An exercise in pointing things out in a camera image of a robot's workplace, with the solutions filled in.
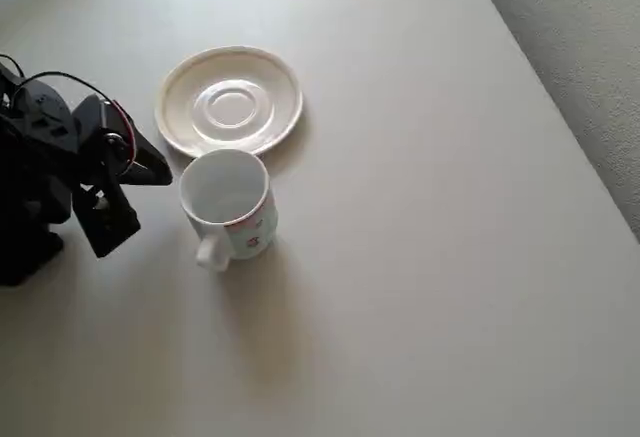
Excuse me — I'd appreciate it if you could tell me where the white patterned mug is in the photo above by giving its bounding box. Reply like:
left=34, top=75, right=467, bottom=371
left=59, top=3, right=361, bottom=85
left=178, top=148, right=278, bottom=272

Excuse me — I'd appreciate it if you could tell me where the white saucer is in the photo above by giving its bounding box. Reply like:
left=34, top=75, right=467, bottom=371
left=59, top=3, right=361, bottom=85
left=154, top=45, right=305, bottom=157

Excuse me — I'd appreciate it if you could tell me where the black and red servo cable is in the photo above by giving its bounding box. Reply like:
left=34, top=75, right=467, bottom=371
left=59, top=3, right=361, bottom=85
left=12, top=71, right=139, bottom=171

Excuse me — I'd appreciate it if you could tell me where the thin black cable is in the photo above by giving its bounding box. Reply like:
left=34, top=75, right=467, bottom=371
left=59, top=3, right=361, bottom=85
left=0, top=53, right=25, bottom=79

